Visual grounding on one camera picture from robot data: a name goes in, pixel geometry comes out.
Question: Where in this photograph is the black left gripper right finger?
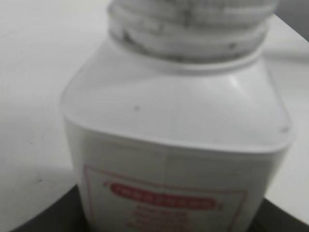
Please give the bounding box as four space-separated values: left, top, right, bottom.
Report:
251 199 309 232

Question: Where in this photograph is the white yili yogurt bottle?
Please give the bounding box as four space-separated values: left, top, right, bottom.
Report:
60 0 293 232

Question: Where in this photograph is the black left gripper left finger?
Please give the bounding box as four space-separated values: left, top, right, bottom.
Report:
12 186 91 232

